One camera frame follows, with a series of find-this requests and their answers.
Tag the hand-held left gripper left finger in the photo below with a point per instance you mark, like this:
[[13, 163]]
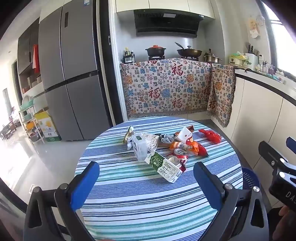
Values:
[[85, 185]]

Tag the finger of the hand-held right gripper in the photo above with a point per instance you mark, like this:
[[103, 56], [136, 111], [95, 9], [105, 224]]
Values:
[[291, 142], [270, 154]]

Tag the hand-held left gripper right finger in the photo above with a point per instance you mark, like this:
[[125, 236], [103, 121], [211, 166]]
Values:
[[208, 185]]

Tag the blue plastic basket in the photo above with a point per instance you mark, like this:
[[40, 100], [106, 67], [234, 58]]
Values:
[[251, 178]]

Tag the crushed red soda can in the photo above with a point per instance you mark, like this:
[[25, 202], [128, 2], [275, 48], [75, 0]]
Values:
[[173, 161], [181, 154]]

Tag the orange snack bag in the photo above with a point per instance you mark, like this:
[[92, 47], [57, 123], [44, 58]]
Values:
[[189, 147]]

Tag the red plastic bag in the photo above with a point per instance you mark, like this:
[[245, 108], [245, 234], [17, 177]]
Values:
[[211, 136]]

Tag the green white milk carton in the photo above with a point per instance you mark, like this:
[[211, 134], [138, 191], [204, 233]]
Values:
[[161, 166]]

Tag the red white drink carton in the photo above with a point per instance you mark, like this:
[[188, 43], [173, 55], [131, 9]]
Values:
[[185, 134]]

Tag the silver wrapper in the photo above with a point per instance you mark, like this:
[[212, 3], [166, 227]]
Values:
[[166, 139]]

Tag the yellow silver snack bag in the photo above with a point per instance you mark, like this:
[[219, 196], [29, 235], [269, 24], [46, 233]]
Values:
[[129, 134]]

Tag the white kitchen cabinet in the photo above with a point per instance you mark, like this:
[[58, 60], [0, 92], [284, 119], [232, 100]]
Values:
[[259, 111]]

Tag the blue green striped tablecloth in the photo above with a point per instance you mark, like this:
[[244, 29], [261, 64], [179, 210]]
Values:
[[129, 204]]

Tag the yellow white cardboard box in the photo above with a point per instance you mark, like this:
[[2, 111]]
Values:
[[47, 127]]

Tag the glass jars on counter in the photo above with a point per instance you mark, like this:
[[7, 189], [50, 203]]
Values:
[[266, 69]]

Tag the printed patterned blanket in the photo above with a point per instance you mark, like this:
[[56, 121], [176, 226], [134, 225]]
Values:
[[222, 92], [161, 92]]

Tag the storage rack with basins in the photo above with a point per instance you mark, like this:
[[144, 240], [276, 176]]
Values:
[[30, 120]]

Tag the white utensil holder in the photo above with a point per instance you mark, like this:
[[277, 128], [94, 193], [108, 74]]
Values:
[[251, 58]]

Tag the yellow green packages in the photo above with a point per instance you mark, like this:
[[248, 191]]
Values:
[[237, 59]]

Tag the steel pot with lid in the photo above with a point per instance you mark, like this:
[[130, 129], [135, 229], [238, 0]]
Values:
[[211, 58]]

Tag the grey refrigerator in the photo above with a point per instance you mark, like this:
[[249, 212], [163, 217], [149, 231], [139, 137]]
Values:
[[69, 69]]

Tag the dark wok with lid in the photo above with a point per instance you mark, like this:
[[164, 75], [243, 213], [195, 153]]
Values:
[[189, 52]]

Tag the condiment bottles rack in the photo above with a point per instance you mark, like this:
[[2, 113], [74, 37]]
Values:
[[128, 56]]

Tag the red hanging cloth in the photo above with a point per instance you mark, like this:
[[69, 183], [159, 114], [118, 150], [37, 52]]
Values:
[[35, 59]]

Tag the black clay pot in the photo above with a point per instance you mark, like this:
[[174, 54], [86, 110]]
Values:
[[155, 50]]

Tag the black range hood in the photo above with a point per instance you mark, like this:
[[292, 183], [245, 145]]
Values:
[[166, 23]]

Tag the white upper cabinets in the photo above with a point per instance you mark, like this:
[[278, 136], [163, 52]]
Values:
[[166, 5]]

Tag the wall decoration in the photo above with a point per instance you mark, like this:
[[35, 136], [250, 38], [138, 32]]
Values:
[[254, 26]]

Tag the dark wall cabinet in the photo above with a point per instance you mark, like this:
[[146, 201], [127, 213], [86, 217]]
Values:
[[26, 51]]

